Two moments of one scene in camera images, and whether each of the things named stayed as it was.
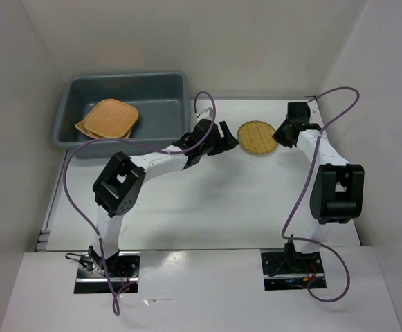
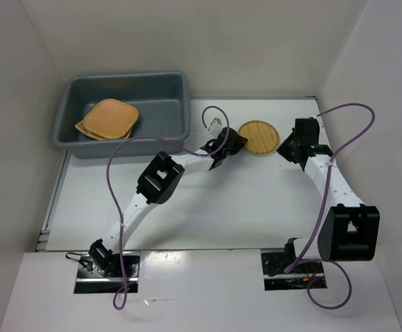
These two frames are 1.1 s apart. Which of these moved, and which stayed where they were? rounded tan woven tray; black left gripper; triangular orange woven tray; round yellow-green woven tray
Moved: black left gripper
Stayed: rounded tan woven tray; triangular orange woven tray; round yellow-green woven tray
